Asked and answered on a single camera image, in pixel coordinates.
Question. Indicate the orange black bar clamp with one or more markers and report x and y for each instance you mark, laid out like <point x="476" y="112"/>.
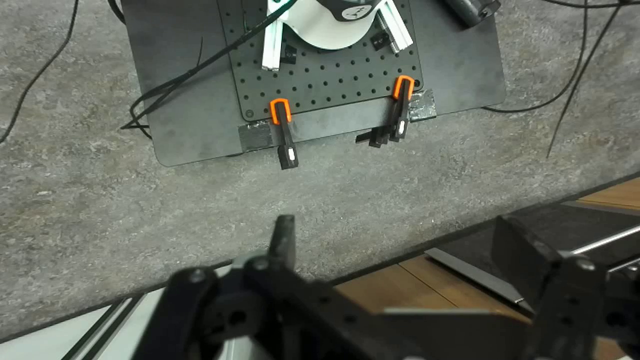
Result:
<point x="281" y="111"/>
<point x="402" y="90"/>

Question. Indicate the aluminium extrusion bar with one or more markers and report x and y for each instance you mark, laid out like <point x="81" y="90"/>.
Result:
<point x="273" y="46"/>
<point x="398" y="31"/>

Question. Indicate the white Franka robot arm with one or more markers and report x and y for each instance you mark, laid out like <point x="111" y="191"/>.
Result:
<point x="307" y="31"/>

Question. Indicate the black perforated breadboard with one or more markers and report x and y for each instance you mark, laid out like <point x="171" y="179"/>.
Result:
<point x="332" y="80"/>

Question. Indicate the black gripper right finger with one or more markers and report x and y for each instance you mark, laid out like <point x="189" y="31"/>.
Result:
<point x="573" y="313"/>

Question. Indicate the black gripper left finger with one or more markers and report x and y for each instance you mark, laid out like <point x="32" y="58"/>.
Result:
<point x="232" y="313"/>

